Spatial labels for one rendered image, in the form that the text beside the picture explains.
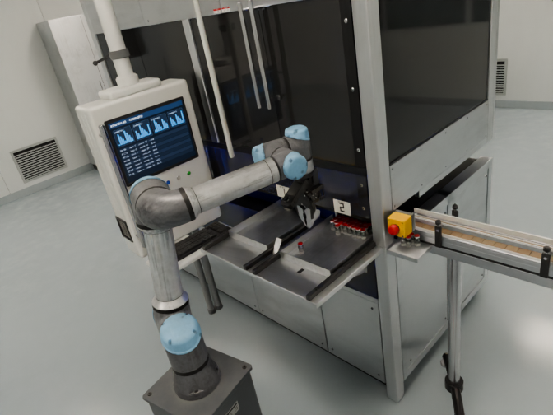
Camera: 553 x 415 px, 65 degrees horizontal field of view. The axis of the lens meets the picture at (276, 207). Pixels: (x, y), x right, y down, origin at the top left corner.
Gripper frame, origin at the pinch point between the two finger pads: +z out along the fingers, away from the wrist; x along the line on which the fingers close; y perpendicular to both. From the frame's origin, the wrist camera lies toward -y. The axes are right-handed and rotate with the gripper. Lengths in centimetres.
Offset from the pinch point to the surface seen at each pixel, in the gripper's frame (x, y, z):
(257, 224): 50, 16, 21
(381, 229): -11.2, 27.6, 12.8
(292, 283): 4.2, -8.4, 21.5
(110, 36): 96, -5, -70
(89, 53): 497, 142, -44
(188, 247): 73, -11, 27
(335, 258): 0.2, 12.1, 21.3
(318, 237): 16.7, 20.9, 21.3
